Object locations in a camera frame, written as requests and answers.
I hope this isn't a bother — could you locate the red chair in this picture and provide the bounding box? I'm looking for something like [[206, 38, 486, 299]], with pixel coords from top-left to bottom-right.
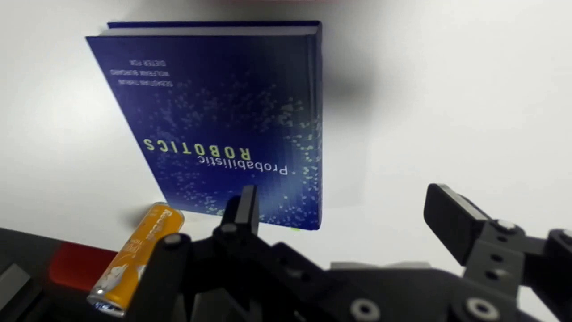
[[47, 242, 120, 292]]

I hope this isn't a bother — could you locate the orange bottle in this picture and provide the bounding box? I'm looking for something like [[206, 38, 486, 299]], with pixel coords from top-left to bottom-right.
[[86, 201, 186, 319]]

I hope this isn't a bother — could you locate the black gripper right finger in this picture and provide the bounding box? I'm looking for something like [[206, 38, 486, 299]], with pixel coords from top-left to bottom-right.
[[422, 183, 497, 269]]

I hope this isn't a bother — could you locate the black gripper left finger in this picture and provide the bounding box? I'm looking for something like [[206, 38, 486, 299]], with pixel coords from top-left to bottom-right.
[[218, 183, 263, 242]]

